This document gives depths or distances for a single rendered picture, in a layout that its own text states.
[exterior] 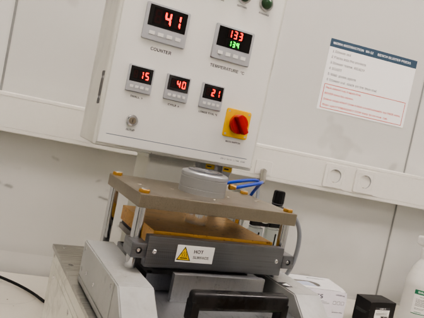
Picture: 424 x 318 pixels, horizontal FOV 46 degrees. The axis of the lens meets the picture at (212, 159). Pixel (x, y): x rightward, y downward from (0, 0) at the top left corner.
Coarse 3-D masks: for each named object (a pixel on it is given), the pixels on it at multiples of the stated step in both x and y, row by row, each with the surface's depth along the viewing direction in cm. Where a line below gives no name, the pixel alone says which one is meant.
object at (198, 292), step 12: (192, 300) 63; (204, 300) 64; (216, 300) 65; (228, 300) 65; (240, 300) 66; (252, 300) 67; (264, 300) 68; (276, 300) 69; (288, 300) 70; (192, 312) 63; (276, 312) 69
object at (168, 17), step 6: (156, 12) 88; (162, 12) 89; (168, 12) 89; (156, 18) 88; (162, 18) 89; (168, 18) 89; (174, 18) 90; (180, 18) 90; (156, 24) 89; (162, 24) 89; (168, 24) 90; (174, 24) 90; (180, 24) 91; (180, 30) 91
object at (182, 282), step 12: (180, 276) 70; (192, 276) 71; (204, 276) 71; (216, 276) 72; (228, 276) 74; (240, 276) 75; (180, 288) 70; (192, 288) 71; (204, 288) 72; (216, 288) 72; (228, 288) 73; (240, 288) 74; (252, 288) 75; (156, 300) 69; (168, 300) 70; (180, 300) 70; (168, 312) 66; (180, 312) 66; (204, 312) 68; (216, 312) 69; (228, 312) 70; (240, 312) 71; (252, 312) 72; (264, 312) 73
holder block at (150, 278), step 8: (120, 248) 85; (136, 264) 76; (144, 272) 73; (152, 272) 73; (160, 272) 74; (168, 272) 75; (184, 272) 76; (192, 272) 77; (200, 272) 83; (208, 272) 83; (216, 272) 84; (224, 272) 85; (152, 280) 73; (160, 280) 73; (168, 280) 74; (160, 288) 73; (168, 288) 74
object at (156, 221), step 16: (128, 208) 84; (128, 224) 82; (144, 224) 75; (160, 224) 77; (176, 224) 79; (192, 224) 82; (208, 224) 85; (224, 224) 88; (144, 240) 74; (224, 240) 77; (240, 240) 78; (256, 240) 79
